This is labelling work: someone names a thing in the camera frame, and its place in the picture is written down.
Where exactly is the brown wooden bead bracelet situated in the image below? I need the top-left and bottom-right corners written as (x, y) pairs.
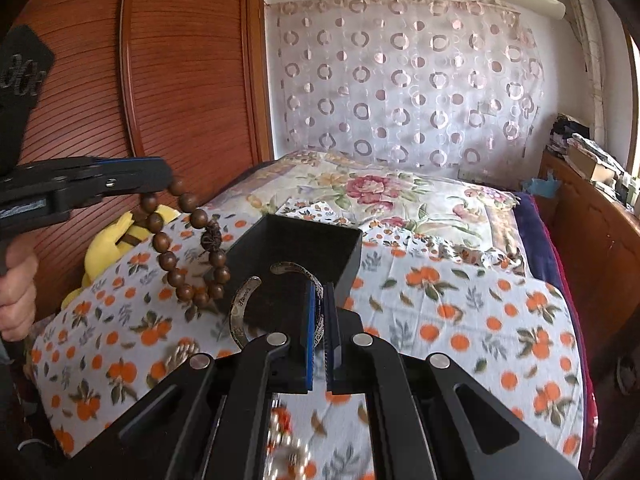
top-left (130, 176), bottom-right (232, 309)

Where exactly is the silver engraved cuff bangle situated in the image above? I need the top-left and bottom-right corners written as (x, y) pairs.
top-left (229, 261), bottom-right (323, 349)

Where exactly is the white pearl necklace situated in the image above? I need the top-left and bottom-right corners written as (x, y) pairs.
top-left (264, 393), bottom-right (314, 480)

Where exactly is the black cardboard jewelry box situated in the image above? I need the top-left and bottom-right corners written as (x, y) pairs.
top-left (216, 214), bottom-right (362, 335)

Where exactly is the person's left hand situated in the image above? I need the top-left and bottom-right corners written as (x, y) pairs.
top-left (0, 240), bottom-right (38, 342)

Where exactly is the yellow striped plush toy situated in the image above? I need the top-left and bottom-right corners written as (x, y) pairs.
top-left (61, 209), bottom-right (152, 310)

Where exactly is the orange print bed sheet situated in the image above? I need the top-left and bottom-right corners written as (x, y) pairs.
top-left (30, 214), bottom-right (585, 464)

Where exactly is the floral quilt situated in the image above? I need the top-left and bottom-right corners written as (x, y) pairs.
top-left (209, 151), bottom-right (529, 275)

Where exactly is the purple blanket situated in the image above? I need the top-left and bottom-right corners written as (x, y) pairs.
top-left (514, 192), bottom-right (599, 476)

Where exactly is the wooden side cabinet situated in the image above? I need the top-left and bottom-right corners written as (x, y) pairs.
top-left (539, 152), bottom-right (639, 379)

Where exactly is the sheer circle pattern curtain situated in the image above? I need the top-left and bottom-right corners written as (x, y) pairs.
top-left (266, 0), bottom-right (544, 184)

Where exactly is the pile of clutter on cabinet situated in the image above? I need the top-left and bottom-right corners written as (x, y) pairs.
top-left (546, 114), bottom-right (639, 209)

